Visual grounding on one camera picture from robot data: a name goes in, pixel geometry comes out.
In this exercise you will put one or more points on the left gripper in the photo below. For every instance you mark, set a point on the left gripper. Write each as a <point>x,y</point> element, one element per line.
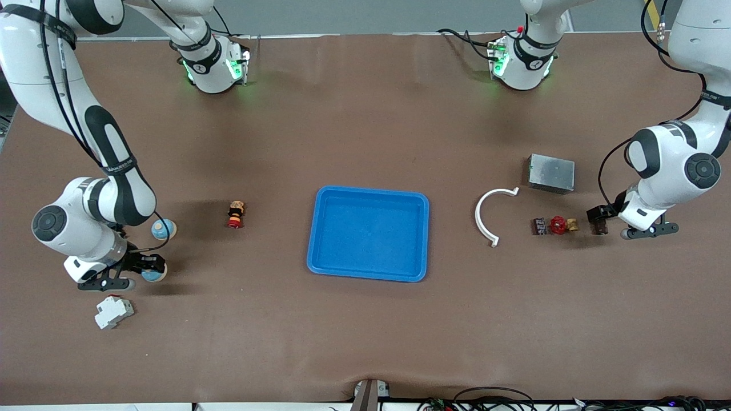
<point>609,213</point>

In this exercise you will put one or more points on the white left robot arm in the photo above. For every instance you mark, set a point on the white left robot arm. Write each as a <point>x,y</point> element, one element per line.
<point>679,165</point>

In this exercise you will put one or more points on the blue bell with cream button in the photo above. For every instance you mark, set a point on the blue bell with cream button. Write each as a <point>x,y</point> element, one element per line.
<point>153,277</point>
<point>165,230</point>

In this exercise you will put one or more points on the dark brown electrolytic capacitor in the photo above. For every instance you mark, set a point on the dark brown electrolytic capacitor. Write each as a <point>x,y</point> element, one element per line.
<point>539,226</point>
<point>598,228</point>

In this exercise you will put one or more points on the white curved pipe clamp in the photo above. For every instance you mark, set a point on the white curved pipe clamp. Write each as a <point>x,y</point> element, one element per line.
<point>477,216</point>

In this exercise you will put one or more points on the red yellow emergency button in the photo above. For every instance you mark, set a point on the red yellow emergency button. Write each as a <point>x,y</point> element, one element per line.
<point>236,214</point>

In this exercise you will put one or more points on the blue plastic tray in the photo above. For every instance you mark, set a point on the blue plastic tray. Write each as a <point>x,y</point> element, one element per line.
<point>368,234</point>

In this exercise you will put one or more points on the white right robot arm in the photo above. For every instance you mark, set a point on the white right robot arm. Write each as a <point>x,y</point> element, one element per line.
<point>34,85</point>

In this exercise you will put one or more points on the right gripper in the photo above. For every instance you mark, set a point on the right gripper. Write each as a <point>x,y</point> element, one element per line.
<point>136,262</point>

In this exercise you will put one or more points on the silver metal power supply box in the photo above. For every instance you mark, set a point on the silver metal power supply box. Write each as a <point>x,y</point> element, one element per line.
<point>551,173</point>

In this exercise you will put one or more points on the white circuit breaker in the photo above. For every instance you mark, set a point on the white circuit breaker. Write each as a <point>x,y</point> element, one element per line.
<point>113,311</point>

